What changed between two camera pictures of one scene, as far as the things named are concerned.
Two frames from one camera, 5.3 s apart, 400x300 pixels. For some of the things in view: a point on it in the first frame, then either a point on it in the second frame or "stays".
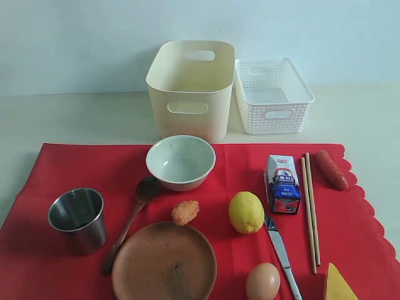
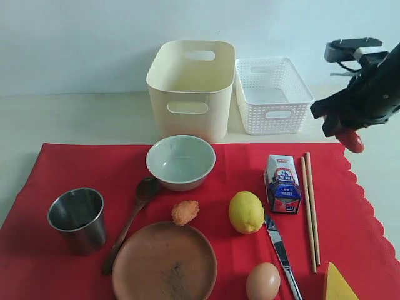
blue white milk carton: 284,184 stays
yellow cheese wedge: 337,287 stays
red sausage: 331,172 to 352,140
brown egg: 263,282 stays
